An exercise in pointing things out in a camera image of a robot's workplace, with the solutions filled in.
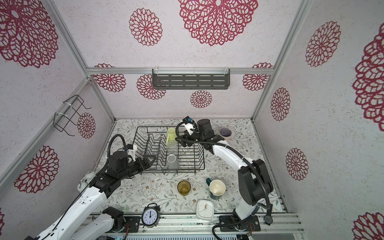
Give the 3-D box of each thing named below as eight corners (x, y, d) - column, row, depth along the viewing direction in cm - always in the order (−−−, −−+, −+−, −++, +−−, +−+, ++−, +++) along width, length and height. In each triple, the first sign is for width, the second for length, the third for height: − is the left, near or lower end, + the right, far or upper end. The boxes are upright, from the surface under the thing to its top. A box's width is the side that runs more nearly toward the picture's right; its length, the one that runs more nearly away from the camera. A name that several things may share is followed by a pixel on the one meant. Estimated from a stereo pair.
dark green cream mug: (207, 201, 83) (209, 195, 74) (206, 184, 89) (207, 177, 80) (223, 201, 83) (226, 195, 74) (220, 184, 89) (224, 177, 80)
